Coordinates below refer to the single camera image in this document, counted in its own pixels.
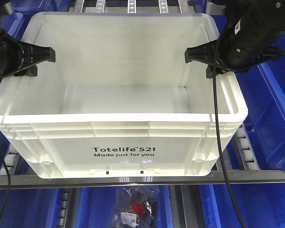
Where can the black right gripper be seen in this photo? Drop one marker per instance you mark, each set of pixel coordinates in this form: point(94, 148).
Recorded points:
point(241, 46)

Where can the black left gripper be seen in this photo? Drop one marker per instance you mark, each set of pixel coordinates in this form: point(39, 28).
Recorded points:
point(14, 54)

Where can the white Totelife plastic tote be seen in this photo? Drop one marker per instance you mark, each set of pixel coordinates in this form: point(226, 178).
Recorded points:
point(120, 100)

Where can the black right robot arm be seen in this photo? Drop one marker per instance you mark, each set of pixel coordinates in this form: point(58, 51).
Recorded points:
point(259, 12)

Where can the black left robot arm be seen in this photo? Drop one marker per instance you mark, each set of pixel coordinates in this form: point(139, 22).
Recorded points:
point(6, 9)

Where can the blue bin right side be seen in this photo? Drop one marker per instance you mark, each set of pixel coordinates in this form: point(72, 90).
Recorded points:
point(263, 88)

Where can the blue bin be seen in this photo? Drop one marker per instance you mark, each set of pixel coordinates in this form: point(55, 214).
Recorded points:
point(32, 208)
point(263, 88)
point(261, 205)

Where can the blue bin lower left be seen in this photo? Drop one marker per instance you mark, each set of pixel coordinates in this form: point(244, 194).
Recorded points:
point(32, 208)

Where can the blue bin lower right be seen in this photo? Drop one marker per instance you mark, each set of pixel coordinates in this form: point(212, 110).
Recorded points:
point(261, 205)

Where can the roller track right side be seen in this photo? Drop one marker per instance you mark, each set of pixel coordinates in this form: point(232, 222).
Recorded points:
point(245, 150)

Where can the plastic bag with parts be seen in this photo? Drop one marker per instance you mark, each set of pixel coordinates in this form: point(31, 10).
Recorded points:
point(135, 207)

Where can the silver shelf front rail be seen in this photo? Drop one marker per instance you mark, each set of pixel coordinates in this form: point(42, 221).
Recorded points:
point(31, 181)

